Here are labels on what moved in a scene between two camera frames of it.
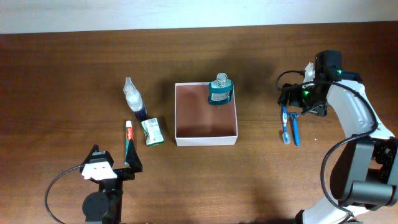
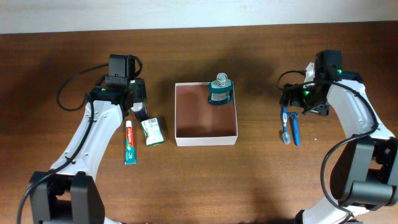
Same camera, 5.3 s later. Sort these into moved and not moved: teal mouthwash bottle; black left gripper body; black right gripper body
Moved: black left gripper body
Not moved: teal mouthwash bottle; black right gripper body
